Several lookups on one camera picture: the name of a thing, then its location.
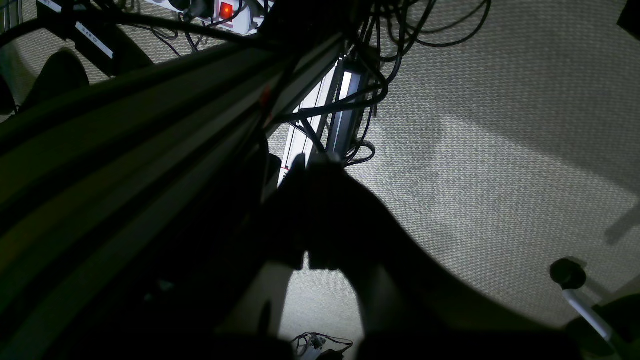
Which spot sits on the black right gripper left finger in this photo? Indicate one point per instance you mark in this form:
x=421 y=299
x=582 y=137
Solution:
x=257 y=265

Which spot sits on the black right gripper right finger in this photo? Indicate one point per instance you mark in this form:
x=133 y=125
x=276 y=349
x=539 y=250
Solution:
x=403 y=292

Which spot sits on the black round caster foot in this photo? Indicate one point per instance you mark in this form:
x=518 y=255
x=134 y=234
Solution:
x=567 y=274

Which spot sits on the white power strip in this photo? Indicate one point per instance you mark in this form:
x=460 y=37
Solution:
x=242 y=17

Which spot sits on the aluminium table frame rail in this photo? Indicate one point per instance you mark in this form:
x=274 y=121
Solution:
x=107 y=186

